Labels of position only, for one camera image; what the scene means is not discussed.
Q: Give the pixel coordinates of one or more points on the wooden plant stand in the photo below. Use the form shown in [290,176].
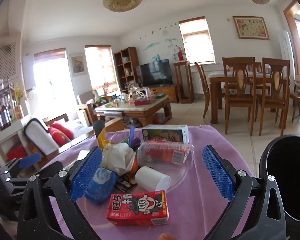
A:
[184,81]

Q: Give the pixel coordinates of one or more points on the white paper cup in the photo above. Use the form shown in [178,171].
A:
[152,180]

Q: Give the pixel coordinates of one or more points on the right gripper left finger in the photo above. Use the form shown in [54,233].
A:
[37,219]

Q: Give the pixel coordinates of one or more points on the blue white carton box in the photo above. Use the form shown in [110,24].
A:
[175,133]

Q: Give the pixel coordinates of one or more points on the red milk carton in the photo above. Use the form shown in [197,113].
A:
[138,209]

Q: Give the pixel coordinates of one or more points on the small framed flower painting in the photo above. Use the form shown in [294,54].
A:
[78,64]

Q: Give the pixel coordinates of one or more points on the wooden tv cabinet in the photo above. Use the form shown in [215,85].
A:
[171,91]

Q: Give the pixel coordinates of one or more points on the framed wall picture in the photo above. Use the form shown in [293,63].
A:
[251,27]

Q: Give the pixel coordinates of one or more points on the wooden dining chair right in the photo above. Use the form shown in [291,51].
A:
[275,90]

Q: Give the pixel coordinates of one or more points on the clear plastic clamshell box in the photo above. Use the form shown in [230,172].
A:
[160,154]

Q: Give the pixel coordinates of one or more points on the wooden sofa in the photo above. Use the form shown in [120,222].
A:
[30,135]

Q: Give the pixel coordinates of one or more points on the black television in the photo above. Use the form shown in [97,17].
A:
[157,73]

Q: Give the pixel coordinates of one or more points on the purple tablecloth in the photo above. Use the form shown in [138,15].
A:
[193,200]

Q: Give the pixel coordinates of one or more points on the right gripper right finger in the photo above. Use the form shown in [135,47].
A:
[255,208]

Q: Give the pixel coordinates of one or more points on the white air conditioner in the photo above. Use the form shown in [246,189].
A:
[286,50]

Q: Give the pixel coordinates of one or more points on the black trash bin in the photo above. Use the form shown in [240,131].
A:
[281,159]

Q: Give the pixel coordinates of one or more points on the wooden coffee table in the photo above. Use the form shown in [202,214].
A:
[157,112]

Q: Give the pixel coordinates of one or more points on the wooden dining table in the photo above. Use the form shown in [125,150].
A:
[219,84]

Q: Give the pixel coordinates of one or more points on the red cushion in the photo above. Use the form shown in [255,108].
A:
[60,134]

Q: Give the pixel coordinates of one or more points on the wooden bookshelf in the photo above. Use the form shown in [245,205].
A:
[126,62]

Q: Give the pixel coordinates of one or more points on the blue tissue pack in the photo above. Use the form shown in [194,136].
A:
[101,186]

